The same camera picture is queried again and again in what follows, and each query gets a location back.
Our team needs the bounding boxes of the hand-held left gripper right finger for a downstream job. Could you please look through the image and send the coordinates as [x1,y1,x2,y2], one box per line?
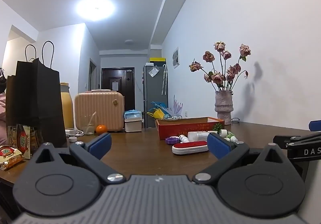
[192,132,292,186]

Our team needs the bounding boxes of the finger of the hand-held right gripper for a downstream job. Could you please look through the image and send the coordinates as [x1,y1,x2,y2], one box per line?
[309,120,321,132]
[273,133,321,150]

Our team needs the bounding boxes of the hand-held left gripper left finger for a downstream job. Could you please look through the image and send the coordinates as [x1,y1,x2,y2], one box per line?
[29,133,127,186]

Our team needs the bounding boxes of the green liquid plastic bottle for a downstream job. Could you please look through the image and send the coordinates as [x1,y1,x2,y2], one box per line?
[220,129,237,141]

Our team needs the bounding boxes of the white labelled plastic bottle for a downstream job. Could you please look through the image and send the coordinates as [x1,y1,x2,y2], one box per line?
[188,131,208,142]

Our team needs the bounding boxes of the red and white case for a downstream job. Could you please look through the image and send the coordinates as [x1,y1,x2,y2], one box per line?
[172,140,209,156]

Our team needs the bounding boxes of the red cardboard box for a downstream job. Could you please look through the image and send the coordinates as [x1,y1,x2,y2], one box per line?
[155,117,225,141]

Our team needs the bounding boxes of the clear glass with straw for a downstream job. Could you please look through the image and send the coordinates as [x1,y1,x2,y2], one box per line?
[81,111,97,135]

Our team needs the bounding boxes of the white tissue box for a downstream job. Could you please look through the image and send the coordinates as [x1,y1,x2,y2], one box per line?
[125,120,143,132]

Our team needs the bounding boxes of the pink ribbed suitcase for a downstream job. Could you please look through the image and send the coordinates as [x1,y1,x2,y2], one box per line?
[74,90,125,132]

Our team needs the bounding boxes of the pink textured vase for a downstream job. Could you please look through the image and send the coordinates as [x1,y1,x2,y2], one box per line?
[215,90,234,125]

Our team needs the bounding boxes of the yellow thermos jug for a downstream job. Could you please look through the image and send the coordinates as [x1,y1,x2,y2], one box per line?
[60,82,74,130]

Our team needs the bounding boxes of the dark brown entrance door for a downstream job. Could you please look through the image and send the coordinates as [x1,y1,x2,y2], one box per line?
[101,68,135,114]

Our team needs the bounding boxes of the yellow watering can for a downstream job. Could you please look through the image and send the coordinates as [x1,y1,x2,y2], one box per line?
[147,109,165,120]

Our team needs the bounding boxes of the blue plastic rack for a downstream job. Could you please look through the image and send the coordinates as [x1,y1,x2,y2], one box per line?
[150,101,168,111]

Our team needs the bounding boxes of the side room door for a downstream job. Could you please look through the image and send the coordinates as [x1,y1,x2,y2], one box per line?
[89,58,98,90]

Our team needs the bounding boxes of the dried pink roses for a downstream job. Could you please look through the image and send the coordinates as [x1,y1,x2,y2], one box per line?
[189,41,251,92]

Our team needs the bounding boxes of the grey refrigerator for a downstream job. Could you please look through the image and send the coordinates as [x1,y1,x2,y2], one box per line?
[143,61,168,128]

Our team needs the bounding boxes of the black paper bag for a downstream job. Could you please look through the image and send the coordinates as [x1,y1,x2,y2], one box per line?
[5,41,67,148]

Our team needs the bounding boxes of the red and green snack packet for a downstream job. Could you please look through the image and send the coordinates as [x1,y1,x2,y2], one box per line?
[7,124,39,159]

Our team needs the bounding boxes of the folded umbrella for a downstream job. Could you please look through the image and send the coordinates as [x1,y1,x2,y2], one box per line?
[162,65,168,95]

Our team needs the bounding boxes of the orange snack packet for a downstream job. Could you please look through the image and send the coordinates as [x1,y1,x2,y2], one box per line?
[0,145,24,171]

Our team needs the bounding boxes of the pink cloth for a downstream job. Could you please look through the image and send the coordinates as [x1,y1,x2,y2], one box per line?
[0,92,7,139]

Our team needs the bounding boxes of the round ceiling light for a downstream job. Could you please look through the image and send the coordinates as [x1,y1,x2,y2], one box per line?
[76,0,116,22]

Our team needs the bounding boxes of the white charger with cable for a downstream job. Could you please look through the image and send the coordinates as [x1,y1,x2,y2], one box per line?
[65,128,85,137]

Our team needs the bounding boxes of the purple feather wall decoration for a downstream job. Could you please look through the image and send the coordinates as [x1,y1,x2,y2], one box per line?
[171,95,183,116]

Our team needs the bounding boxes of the white wall panel box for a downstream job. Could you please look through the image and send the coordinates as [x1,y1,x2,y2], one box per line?
[172,47,180,68]

